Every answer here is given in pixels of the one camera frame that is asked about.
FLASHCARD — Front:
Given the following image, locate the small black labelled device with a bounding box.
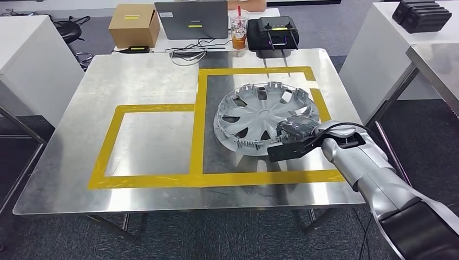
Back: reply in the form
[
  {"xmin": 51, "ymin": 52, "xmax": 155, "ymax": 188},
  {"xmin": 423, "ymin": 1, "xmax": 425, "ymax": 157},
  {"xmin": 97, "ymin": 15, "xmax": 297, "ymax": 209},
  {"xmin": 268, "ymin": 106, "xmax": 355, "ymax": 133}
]
[{"xmin": 120, "ymin": 45, "xmax": 150, "ymax": 54}]

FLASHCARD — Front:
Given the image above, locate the stainless steel workbench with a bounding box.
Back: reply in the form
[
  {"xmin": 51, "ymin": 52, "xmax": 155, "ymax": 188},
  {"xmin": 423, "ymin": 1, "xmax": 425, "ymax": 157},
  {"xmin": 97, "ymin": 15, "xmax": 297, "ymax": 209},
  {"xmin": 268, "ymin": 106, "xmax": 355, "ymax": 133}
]
[{"xmin": 12, "ymin": 48, "xmax": 366, "ymax": 241}]

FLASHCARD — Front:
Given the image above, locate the black stool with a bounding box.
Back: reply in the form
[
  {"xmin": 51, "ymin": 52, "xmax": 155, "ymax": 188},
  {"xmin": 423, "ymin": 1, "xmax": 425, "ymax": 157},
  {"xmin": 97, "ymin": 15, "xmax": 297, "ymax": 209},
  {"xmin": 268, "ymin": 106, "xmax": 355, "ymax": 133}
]
[{"xmin": 53, "ymin": 16, "xmax": 95, "ymax": 70}]

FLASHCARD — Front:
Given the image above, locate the steel table frame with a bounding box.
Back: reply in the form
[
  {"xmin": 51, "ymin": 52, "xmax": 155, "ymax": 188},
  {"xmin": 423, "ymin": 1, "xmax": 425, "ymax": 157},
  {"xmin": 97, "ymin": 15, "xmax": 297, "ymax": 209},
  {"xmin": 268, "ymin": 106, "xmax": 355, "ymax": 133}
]
[{"xmin": 0, "ymin": 106, "xmax": 47, "ymax": 216}]

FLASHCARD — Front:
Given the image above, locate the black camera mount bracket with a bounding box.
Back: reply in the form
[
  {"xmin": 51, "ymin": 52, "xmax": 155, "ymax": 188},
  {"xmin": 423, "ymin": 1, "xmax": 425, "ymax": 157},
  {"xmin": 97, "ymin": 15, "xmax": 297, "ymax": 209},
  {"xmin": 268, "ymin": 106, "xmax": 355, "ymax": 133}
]
[{"xmin": 297, "ymin": 132, "xmax": 366, "ymax": 155}]

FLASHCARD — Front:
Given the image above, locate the plastic drink cup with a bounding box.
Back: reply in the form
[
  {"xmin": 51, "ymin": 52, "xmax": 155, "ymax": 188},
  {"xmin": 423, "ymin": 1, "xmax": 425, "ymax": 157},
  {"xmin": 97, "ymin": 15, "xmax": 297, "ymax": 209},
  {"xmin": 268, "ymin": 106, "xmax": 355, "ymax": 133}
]
[{"xmin": 228, "ymin": 9, "xmax": 250, "ymax": 50}]

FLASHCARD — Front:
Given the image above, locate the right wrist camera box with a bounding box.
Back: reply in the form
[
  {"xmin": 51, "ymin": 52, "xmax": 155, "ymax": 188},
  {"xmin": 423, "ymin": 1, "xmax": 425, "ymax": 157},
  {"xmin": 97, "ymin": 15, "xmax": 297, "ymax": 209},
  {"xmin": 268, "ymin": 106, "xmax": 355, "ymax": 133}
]
[{"xmin": 267, "ymin": 141, "xmax": 306, "ymax": 163}]

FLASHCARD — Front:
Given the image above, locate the white desk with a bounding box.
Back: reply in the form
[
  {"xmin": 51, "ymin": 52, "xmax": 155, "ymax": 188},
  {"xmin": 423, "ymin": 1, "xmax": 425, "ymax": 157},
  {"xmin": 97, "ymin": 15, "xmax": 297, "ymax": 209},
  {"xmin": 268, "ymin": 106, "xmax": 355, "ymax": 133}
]
[{"xmin": 113, "ymin": 8, "xmax": 281, "ymax": 54}]

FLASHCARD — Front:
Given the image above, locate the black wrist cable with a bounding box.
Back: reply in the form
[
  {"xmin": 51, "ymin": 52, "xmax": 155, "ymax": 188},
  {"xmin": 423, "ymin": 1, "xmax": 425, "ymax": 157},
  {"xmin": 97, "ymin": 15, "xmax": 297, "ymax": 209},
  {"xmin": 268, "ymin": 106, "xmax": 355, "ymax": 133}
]
[{"xmin": 312, "ymin": 122, "xmax": 373, "ymax": 144}]

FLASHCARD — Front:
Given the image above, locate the black battery stack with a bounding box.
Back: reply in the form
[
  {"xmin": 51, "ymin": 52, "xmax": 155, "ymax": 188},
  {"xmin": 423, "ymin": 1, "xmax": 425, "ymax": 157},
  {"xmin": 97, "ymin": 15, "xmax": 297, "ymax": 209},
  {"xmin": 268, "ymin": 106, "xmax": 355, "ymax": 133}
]
[{"xmin": 391, "ymin": 0, "xmax": 453, "ymax": 34}]

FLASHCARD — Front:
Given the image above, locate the white table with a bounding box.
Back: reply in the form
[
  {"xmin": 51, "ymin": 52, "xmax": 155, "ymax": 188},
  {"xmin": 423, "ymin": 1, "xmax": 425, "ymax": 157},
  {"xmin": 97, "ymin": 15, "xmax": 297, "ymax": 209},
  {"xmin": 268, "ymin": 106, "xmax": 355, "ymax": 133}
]
[{"xmin": 338, "ymin": 1, "xmax": 459, "ymax": 125}]

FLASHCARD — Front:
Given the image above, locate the white cabinet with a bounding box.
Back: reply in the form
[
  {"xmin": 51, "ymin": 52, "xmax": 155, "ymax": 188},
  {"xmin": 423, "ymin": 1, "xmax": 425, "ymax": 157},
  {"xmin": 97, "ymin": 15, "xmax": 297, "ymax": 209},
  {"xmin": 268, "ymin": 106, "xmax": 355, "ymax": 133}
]
[{"xmin": 0, "ymin": 15, "xmax": 85, "ymax": 127}]

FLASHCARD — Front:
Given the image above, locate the grey laptop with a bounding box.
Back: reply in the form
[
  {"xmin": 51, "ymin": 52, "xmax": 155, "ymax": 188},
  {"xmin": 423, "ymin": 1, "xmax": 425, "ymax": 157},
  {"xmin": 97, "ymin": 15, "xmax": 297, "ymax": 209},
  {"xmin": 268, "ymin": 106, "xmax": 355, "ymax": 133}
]
[{"xmin": 155, "ymin": 1, "xmax": 230, "ymax": 40}]

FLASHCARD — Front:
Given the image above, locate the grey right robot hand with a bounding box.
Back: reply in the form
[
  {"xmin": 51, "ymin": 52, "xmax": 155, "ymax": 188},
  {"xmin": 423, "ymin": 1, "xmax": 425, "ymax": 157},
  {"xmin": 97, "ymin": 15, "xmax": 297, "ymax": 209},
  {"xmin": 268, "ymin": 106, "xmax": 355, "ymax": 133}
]
[{"xmin": 275, "ymin": 115, "xmax": 320, "ymax": 142}]

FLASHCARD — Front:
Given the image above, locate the black power cable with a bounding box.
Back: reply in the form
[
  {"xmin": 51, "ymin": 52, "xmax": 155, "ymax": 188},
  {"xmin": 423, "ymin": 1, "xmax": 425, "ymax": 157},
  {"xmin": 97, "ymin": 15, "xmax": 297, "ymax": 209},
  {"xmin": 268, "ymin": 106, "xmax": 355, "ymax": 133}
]
[{"xmin": 165, "ymin": 37, "xmax": 231, "ymax": 51}]

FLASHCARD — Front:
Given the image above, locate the stainless steel table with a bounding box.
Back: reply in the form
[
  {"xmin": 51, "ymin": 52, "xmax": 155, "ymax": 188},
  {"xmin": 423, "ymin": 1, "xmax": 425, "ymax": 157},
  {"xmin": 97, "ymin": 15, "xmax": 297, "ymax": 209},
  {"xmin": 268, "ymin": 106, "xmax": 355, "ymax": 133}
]
[{"xmin": 365, "ymin": 43, "xmax": 459, "ymax": 187}]

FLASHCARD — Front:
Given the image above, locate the brown cardboard box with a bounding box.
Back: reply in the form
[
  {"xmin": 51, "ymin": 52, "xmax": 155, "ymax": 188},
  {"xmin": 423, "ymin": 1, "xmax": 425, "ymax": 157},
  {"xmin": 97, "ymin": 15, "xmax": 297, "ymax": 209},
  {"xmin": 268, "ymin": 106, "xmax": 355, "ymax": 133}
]
[{"xmin": 108, "ymin": 4, "xmax": 161, "ymax": 49}]

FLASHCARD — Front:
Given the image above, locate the grey plastic wheel hubcap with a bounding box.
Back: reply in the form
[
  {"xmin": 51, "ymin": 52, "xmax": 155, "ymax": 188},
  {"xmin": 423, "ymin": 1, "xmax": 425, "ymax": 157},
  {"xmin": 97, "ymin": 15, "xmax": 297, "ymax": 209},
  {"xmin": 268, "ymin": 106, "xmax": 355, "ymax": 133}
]
[{"xmin": 213, "ymin": 81, "xmax": 321, "ymax": 156}]

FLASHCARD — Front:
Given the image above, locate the black remote controller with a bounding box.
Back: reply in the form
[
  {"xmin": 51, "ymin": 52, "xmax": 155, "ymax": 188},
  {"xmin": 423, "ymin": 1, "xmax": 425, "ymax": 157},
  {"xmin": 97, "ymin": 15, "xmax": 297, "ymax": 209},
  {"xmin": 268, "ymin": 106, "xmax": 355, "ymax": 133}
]
[{"xmin": 258, "ymin": 16, "xmax": 300, "ymax": 51}]

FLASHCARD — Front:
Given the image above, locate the black carry case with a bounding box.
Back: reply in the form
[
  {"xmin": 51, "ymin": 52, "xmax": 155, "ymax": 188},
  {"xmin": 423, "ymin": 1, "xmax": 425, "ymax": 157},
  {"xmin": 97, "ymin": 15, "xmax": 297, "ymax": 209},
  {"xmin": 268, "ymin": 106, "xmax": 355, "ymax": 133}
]
[{"xmin": 246, "ymin": 18, "xmax": 300, "ymax": 51}]

